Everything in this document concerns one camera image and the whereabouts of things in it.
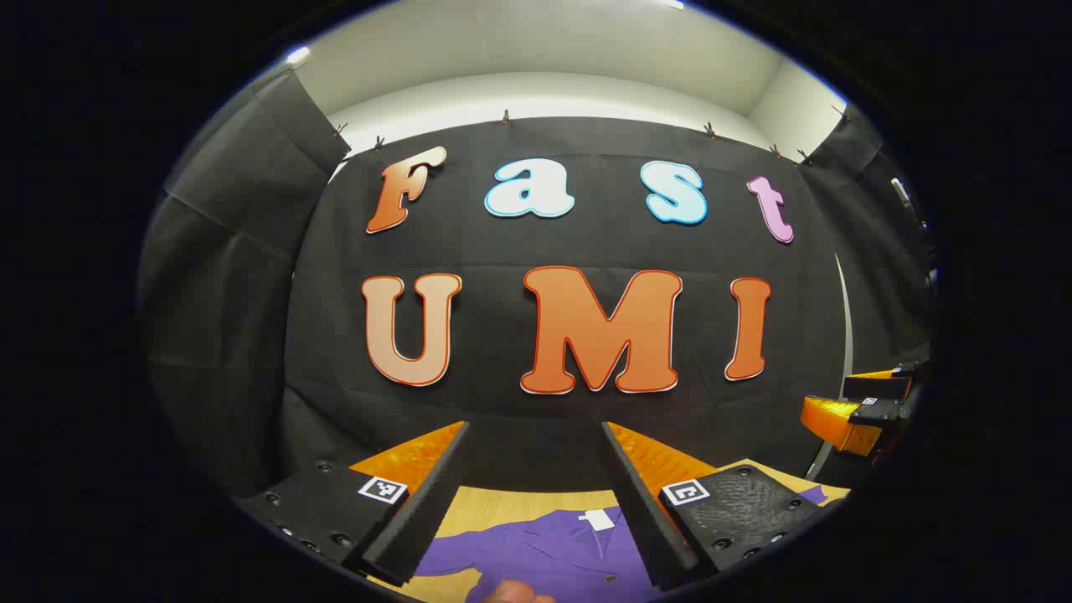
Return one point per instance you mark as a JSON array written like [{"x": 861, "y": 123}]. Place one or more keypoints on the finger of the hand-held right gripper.
[
  {"x": 875, "y": 387},
  {"x": 871, "y": 412}
]

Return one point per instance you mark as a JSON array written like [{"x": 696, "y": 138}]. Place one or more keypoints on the white vertical pole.
[{"x": 848, "y": 335}]

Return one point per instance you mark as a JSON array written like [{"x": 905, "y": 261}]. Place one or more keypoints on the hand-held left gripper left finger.
[{"x": 429, "y": 502}]

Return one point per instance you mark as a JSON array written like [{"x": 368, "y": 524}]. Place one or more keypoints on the purple shirt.
[{"x": 544, "y": 553}]

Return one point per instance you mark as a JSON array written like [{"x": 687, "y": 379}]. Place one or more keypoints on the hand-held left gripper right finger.
[{"x": 645, "y": 519}]

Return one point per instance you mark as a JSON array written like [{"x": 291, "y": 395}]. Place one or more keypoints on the black backdrop cloth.
[{"x": 502, "y": 251}]

